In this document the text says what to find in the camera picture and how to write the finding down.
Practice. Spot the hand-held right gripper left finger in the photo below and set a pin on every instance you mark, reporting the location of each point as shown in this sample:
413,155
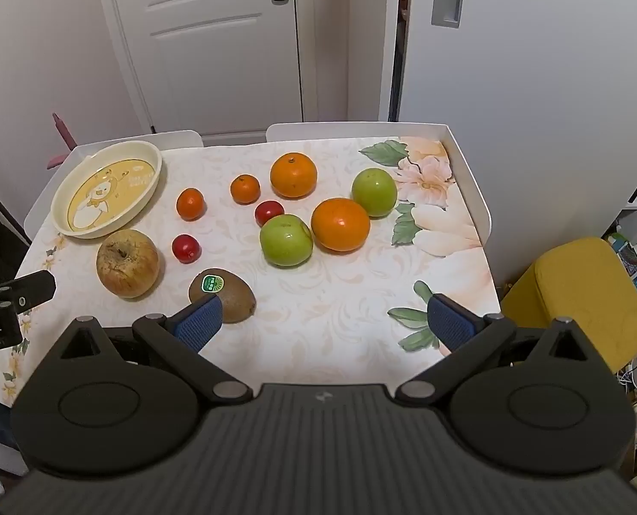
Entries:
200,323

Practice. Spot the floral tablecloth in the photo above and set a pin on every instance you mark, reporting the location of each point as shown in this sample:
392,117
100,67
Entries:
323,295

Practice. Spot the red cherry tomato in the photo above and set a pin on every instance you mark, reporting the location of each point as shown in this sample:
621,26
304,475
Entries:
186,248
269,212

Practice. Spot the green apple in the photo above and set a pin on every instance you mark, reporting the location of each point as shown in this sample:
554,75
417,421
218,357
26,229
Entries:
286,240
374,192

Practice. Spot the large orange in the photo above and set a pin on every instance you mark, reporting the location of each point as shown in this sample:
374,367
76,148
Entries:
293,174
340,224

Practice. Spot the white sliding door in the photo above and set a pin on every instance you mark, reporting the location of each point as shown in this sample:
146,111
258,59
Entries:
538,91

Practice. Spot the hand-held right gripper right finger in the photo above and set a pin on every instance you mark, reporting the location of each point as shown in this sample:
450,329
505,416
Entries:
449,324

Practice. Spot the white rimmed table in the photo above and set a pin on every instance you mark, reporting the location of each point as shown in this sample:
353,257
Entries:
468,182

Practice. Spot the brown kiwi green sticker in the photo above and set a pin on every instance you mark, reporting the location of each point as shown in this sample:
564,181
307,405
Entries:
232,292

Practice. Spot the pink stick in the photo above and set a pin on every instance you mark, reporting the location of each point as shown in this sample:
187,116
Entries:
63,134

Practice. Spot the white panelled door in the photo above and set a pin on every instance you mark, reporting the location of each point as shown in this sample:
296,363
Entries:
211,64

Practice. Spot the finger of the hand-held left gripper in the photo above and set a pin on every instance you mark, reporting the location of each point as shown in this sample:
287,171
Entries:
28,287

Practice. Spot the cream oval bowl duck print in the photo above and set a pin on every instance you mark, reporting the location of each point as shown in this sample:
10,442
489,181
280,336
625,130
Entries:
109,188

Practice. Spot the brownish wrinkled apple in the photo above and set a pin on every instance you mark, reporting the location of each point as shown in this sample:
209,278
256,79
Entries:
128,263

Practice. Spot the stack of colourful books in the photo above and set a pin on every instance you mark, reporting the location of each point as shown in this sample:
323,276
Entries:
632,265

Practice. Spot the small orange tangerine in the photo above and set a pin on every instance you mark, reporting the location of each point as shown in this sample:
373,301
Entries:
245,189
190,204

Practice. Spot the yellow stool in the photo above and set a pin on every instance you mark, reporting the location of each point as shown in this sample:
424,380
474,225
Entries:
575,300

